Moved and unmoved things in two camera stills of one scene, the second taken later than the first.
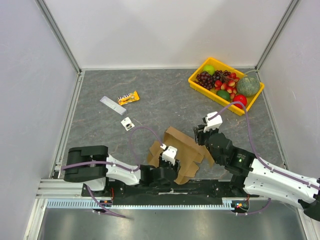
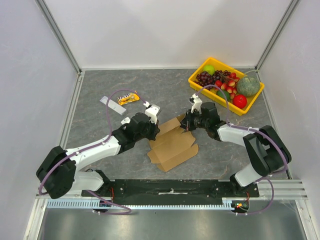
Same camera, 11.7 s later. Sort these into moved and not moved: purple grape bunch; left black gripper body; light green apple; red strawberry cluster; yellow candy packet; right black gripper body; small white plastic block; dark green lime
Moved: right black gripper body; left black gripper body
Not moved: yellow candy packet; purple grape bunch; small white plastic block; red strawberry cluster; dark green lime; light green apple
